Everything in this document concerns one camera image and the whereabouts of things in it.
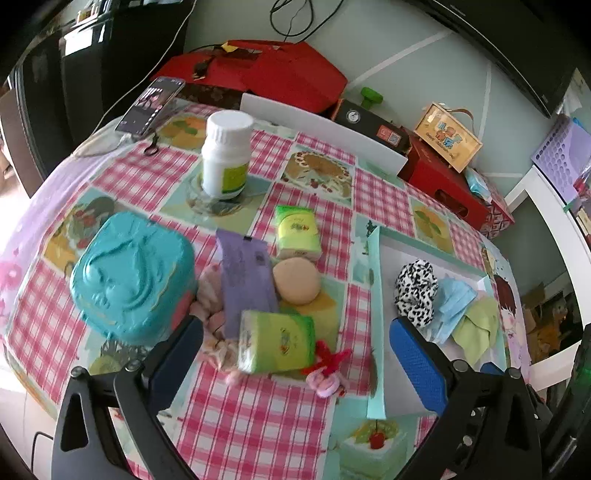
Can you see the wet wipes packet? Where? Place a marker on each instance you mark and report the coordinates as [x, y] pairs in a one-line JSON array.
[[478, 184]]

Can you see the red flat gift box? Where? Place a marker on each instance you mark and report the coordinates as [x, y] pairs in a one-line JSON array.
[[184, 64]]

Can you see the blue face mask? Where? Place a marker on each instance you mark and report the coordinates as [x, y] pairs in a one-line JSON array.
[[455, 300]]

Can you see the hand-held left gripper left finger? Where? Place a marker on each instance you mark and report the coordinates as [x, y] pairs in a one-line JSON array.
[[178, 360]]

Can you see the green knob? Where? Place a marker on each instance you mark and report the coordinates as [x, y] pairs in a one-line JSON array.
[[371, 97]]

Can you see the purple perforated basket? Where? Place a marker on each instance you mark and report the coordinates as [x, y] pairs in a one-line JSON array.
[[558, 157]]

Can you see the black television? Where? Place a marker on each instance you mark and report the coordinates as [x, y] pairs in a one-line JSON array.
[[498, 41]]

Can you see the black cabinet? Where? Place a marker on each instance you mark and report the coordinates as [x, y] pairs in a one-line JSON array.
[[92, 74]]

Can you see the white shelf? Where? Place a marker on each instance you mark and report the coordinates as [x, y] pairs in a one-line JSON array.
[[549, 203]]

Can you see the white tray with teal rim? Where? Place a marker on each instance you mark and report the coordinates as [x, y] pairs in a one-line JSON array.
[[388, 387]]

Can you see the light green cloth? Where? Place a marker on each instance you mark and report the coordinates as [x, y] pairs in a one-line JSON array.
[[475, 327]]

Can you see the animal print scrunchie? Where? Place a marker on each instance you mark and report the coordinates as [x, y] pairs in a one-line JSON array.
[[415, 286]]

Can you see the cardboard box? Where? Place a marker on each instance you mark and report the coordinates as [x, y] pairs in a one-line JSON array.
[[549, 323]]

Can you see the black device with gauge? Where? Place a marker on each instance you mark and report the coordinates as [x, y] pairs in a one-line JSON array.
[[369, 124]]

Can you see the green tissue pack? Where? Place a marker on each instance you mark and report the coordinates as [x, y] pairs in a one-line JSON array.
[[277, 341], [298, 230]]

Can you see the purple packet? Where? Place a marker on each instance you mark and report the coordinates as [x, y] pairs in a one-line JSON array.
[[244, 277]]

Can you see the red patterned box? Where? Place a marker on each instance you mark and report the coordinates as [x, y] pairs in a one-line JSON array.
[[498, 217]]

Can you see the dark patterned box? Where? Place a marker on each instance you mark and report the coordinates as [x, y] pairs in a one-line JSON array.
[[207, 96]]

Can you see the red box with cutouts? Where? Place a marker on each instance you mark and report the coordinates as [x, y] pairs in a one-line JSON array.
[[438, 184]]

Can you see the red hexagonal gift box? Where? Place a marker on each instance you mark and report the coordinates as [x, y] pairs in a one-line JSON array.
[[295, 78]]

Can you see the white medicine bottle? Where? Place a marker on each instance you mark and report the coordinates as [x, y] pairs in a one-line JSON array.
[[226, 157]]

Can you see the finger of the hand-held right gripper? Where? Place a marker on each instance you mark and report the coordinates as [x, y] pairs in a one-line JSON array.
[[491, 368]]

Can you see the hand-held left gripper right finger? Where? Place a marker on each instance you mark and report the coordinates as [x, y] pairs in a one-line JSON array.
[[418, 364]]

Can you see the smartphone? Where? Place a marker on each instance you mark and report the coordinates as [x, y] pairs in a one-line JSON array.
[[150, 106]]

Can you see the white board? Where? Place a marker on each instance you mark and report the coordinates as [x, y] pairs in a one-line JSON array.
[[323, 134]]

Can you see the pink lace trimmed cloth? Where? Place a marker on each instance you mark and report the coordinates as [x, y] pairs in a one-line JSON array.
[[210, 295]]

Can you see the beige round puff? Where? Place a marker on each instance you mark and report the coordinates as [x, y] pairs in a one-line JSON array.
[[295, 281]]

